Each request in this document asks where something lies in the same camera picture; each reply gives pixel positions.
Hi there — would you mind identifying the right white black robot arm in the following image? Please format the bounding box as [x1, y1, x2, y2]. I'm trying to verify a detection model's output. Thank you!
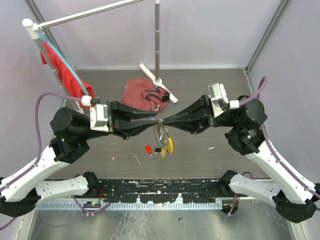
[163, 95, 320, 223]

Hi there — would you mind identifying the aluminium frame post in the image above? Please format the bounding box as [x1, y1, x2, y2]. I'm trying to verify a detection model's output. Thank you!
[244, 0, 291, 74]
[24, 0, 77, 69]

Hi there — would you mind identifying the white metal clothes rack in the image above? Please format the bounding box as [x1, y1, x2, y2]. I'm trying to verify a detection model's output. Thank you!
[21, 0, 179, 116]

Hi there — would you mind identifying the aluminium frame post right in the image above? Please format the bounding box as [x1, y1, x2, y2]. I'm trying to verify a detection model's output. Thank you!
[244, 0, 291, 74]

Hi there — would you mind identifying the maroon cloth bag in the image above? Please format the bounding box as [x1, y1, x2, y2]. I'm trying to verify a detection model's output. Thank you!
[121, 78, 171, 113]

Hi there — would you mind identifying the keyring with yellow tag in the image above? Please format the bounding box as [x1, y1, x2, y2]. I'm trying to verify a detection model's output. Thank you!
[153, 119, 174, 158]

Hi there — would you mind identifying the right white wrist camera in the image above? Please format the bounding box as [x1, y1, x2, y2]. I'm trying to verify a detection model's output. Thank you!
[208, 83, 240, 118]

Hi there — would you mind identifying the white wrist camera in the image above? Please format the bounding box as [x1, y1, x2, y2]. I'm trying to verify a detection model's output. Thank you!
[80, 95, 111, 133]
[208, 83, 240, 118]

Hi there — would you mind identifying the white slotted cable duct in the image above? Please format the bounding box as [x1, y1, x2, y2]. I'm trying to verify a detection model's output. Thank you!
[35, 197, 223, 211]

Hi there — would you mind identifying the red hanging cloth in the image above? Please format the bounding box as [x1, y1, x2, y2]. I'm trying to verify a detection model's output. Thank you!
[41, 40, 96, 109]

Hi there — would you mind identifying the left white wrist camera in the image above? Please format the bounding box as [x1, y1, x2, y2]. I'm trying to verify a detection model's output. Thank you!
[80, 95, 111, 133]

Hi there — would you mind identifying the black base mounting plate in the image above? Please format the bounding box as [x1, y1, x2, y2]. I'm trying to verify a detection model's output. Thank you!
[90, 178, 235, 204]

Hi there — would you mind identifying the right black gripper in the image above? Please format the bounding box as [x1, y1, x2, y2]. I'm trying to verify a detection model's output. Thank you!
[162, 93, 239, 134]

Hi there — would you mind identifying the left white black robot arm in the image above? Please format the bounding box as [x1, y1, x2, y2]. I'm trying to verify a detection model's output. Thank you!
[0, 101, 157, 218]

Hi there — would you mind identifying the red tagged key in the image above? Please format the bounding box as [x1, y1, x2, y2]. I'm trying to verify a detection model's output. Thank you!
[145, 145, 153, 156]

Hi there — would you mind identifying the aluminium frame post left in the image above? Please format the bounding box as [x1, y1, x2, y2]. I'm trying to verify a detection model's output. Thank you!
[24, 0, 77, 69]

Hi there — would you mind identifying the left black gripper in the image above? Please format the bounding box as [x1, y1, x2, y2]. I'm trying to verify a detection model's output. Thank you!
[80, 100, 160, 141]

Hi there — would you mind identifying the blue clothes hanger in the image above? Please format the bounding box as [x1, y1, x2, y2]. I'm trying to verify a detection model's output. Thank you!
[38, 32, 89, 95]

